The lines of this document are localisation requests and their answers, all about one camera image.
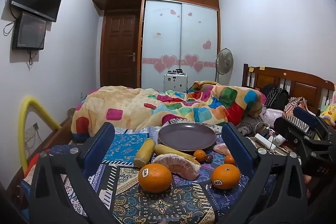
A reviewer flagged wooden wardrobe with glass doors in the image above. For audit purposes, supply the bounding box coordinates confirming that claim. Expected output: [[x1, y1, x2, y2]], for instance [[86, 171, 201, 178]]
[[92, 0, 219, 90]]

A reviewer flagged colourful patchwork blanket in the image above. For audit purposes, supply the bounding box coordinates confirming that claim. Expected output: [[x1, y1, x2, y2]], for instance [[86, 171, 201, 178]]
[[71, 80, 266, 138]]

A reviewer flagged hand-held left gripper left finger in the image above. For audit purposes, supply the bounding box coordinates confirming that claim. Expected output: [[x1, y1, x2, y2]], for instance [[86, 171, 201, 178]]
[[28, 122, 124, 224]]

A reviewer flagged striped cloth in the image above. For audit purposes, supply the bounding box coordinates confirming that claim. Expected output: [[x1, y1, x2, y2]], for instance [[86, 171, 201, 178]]
[[285, 98, 309, 117]]

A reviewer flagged yellow banana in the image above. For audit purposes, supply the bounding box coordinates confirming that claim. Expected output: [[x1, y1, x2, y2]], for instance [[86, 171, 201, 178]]
[[154, 144, 200, 165]]

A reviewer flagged grey patterned cloth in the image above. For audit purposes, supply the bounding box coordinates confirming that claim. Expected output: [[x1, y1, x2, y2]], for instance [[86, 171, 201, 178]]
[[238, 116, 263, 136]]

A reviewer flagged blue patterned bedsheet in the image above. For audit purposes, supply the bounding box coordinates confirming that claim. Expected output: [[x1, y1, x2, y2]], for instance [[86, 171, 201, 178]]
[[24, 122, 276, 224]]

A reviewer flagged pink pomelo segment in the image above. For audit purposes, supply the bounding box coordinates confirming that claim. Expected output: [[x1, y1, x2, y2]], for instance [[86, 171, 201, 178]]
[[213, 143, 232, 156]]

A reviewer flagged pink cloth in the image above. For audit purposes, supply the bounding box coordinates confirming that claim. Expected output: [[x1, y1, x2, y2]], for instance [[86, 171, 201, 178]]
[[262, 109, 282, 126]]

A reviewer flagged standing fan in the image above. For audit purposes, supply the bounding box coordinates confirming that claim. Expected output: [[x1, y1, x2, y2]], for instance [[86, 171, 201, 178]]
[[215, 49, 234, 83]]

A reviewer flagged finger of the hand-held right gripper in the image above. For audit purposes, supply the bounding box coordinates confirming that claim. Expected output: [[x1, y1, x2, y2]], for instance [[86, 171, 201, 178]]
[[293, 107, 336, 139], [273, 117, 316, 145]]

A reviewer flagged wooden bed headboard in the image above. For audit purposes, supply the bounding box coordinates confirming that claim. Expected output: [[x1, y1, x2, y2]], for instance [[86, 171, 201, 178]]
[[242, 63, 336, 119]]

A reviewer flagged black cable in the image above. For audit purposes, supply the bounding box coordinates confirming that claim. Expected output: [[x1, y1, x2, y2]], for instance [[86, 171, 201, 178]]
[[28, 49, 40, 65], [3, 0, 16, 36]]

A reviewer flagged wall socket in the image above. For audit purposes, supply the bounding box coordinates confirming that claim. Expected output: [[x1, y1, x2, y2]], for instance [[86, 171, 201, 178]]
[[25, 123, 40, 135]]

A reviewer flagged white power strip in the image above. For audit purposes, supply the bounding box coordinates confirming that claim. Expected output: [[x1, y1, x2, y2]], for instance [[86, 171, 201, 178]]
[[255, 133, 277, 151]]

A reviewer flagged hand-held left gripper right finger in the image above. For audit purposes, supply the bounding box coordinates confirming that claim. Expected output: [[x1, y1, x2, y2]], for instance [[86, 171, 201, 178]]
[[218, 122, 309, 224]]

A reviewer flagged large orange with sticker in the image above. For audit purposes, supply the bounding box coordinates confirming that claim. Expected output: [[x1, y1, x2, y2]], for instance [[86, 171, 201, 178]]
[[138, 164, 172, 193], [211, 164, 241, 190]]

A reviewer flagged small black wall monitor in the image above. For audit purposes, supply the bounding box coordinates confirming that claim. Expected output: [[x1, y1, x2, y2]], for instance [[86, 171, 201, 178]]
[[12, 12, 47, 51]]

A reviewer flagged white box appliance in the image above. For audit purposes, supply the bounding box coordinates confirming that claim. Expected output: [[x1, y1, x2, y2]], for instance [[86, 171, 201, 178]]
[[163, 70, 189, 93]]

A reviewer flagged yellow foam tube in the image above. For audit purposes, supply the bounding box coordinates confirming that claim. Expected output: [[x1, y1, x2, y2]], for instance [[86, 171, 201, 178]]
[[18, 97, 62, 174]]

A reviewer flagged dark brown round plate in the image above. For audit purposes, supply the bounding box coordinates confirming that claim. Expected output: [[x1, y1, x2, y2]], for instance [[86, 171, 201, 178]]
[[157, 123, 217, 151]]

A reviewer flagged brown wooden door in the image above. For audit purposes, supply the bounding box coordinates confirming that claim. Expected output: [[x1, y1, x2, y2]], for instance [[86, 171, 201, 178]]
[[101, 10, 139, 88]]

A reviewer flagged peeled pomelo segment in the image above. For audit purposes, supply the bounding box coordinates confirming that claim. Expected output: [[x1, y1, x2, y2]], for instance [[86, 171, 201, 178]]
[[152, 153, 201, 180]]

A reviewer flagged yellow plush toy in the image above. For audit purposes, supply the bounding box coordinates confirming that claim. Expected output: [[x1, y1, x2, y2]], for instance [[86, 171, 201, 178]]
[[320, 91, 336, 127]]

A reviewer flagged black backpack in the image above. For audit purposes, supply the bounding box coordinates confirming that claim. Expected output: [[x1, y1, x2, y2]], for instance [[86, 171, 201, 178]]
[[262, 84, 289, 110]]

